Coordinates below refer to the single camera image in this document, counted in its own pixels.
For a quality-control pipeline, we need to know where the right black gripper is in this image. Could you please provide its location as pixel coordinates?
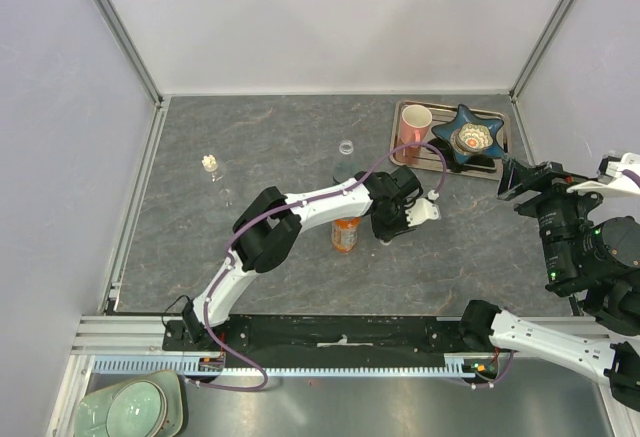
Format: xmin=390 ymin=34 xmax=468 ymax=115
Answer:
xmin=492 ymin=151 xmax=614 ymax=285

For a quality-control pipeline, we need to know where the orange drink bottle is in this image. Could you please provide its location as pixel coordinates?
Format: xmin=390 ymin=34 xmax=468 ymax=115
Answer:
xmin=331 ymin=217 xmax=360 ymax=253

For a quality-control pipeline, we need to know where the clear bottle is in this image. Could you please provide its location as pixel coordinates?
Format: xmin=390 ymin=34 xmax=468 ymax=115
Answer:
xmin=207 ymin=163 xmax=234 ymax=208

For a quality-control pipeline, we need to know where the cream bottle cap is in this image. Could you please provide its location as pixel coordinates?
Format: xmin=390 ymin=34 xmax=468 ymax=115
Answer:
xmin=201 ymin=155 xmax=218 ymax=173

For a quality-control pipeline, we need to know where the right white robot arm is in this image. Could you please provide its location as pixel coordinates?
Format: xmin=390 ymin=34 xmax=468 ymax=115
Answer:
xmin=457 ymin=152 xmax=639 ymax=410

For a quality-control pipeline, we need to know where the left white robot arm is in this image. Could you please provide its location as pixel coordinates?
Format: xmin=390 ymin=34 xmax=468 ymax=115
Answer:
xmin=182 ymin=166 xmax=440 ymax=350

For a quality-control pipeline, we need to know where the green label water bottle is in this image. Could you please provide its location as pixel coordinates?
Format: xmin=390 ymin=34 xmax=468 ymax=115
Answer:
xmin=332 ymin=139 xmax=359 ymax=184

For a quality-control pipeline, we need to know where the small patterned bowl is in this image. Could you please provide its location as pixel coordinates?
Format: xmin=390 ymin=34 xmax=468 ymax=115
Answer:
xmin=452 ymin=123 xmax=493 ymax=154

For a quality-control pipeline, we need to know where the blue star-shaped dish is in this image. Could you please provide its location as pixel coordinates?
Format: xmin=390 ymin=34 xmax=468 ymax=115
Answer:
xmin=432 ymin=104 xmax=505 ymax=165

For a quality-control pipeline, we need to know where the pink mug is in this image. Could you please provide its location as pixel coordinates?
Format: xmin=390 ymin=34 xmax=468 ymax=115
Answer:
xmin=397 ymin=104 xmax=433 ymax=145

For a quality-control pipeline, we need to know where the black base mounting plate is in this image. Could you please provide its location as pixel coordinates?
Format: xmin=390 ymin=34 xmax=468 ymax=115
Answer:
xmin=162 ymin=314 xmax=495 ymax=355

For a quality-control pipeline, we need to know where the green ceramic bowl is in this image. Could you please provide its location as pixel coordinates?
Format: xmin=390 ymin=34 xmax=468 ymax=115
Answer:
xmin=106 ymin=380 xmax=167 ymax=436

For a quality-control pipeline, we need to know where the green ceramic plate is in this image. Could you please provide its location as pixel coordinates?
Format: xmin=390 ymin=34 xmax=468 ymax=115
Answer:
xmin=73 ymin=370 xmax=188 ymax=436

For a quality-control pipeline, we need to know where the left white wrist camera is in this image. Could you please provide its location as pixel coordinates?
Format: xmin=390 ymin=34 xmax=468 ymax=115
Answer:
xmin=405 ymin=198 xmax=441 ymax=228

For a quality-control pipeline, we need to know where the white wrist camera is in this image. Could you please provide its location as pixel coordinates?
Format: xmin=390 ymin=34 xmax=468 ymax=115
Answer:
xmin=567 ymin=152 xmax=639 ymax=197
xmin=405 ymin=198 xmax=441 ymax=228

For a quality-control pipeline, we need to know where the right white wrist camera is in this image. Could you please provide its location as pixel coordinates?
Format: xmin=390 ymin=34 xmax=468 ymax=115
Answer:
xmin=567 ymin=152 xmax=639 ymax=197

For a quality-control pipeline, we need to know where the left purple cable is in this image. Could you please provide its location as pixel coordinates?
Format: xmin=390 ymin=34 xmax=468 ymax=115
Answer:
xmin=203 ymin=141 xmax=449 ymax=391

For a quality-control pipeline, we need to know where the slotted cable duct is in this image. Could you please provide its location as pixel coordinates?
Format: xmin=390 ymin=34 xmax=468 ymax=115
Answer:
xmin=92 ymin=355 xmax=476 ymax=379

